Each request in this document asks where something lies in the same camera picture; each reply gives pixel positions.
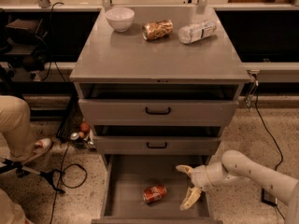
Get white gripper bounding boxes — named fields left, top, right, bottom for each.
left=176, top=164, right=222, bottom=211

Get red coke can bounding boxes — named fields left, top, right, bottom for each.
left=142, top=185, right=167, bottom=204

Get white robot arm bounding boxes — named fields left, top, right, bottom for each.
left=176, top=150, right=299, bottom=224

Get grey middle drawer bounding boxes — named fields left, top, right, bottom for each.
left=93, top=136, right=221, bottom=155

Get grey open bottom drawer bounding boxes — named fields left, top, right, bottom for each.
left=91, top=155, right=223, bottom=224

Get grey drawer cabinet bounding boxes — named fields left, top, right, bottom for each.
left=69, top=5, right=252, bottom=161

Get grey top drawer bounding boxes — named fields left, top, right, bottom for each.
left=78, top=99, right=238, bottom=127

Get brown patterned can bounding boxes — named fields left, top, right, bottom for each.
left=142, top=20, right=173, bottom=41

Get black power adapter box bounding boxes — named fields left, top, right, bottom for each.
left=262, top=189, right=278, bottom=206

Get pile of small objects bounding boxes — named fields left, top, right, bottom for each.
left=69, top=121, right=95, bottom=150

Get clear plastic water bottle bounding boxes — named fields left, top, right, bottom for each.
left=178, top=20, right=217, bottom=45

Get white red sneaker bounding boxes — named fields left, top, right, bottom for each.
left=21, top=138, right=52, bottom=164

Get white bowl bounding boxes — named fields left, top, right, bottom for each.
left=105, top=7, right=135, bottom=32

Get black tripod stand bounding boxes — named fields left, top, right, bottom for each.
left=0, top=158, right=65, bottom=194

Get person leg beige trousers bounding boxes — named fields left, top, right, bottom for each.
left=0, top=95, right=35, bottom=161

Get black equipment on left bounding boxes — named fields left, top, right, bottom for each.
left=2, top=15, right=50, bottom=81

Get black adapter cable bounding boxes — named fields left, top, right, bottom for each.
left=254, top=91, right=289, bottom=224

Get metal clamp bracket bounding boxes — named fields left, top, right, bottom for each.
left=245, top=70, right=260, bottom=109

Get black floor cable loop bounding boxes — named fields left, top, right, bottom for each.
left=49, top=142, right=89, bottom=224

